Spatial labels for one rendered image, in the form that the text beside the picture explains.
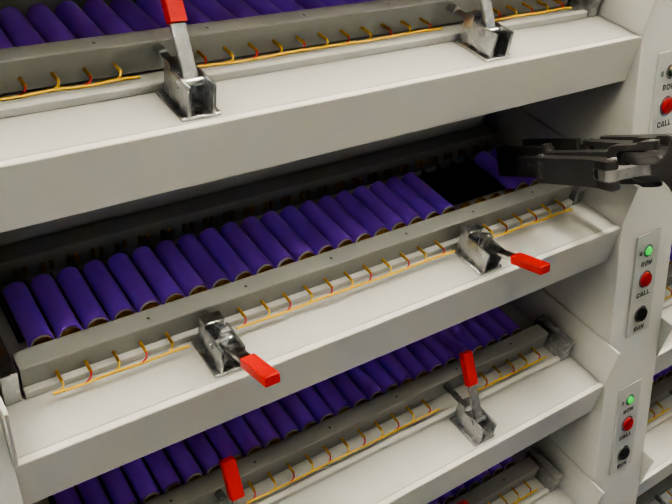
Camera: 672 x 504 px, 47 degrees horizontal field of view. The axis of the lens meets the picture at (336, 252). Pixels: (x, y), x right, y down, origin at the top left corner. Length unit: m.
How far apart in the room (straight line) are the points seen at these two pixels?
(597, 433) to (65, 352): 0.63
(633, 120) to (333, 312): 0.36
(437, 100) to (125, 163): 0.25
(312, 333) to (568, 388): 0.38
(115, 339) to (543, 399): 0.49
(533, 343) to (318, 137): 0.45
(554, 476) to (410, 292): 0.42
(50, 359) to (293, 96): 0.25
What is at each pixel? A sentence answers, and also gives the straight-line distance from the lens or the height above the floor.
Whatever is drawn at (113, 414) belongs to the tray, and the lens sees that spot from 0.57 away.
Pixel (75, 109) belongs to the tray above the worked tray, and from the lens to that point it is 0.52.
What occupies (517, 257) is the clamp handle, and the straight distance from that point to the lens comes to 0.69.
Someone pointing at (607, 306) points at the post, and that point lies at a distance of 0.89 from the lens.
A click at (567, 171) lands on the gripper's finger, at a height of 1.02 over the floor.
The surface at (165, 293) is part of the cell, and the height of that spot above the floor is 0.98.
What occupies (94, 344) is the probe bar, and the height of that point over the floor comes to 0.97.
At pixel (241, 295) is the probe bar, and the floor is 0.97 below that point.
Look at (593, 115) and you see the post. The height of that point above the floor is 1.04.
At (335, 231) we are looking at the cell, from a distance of 0.70.
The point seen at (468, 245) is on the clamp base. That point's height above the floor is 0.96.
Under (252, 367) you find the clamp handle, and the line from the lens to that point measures 0.54.
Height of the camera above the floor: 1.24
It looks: 24 degrees down
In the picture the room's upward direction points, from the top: 3 degrees counter-clockwise
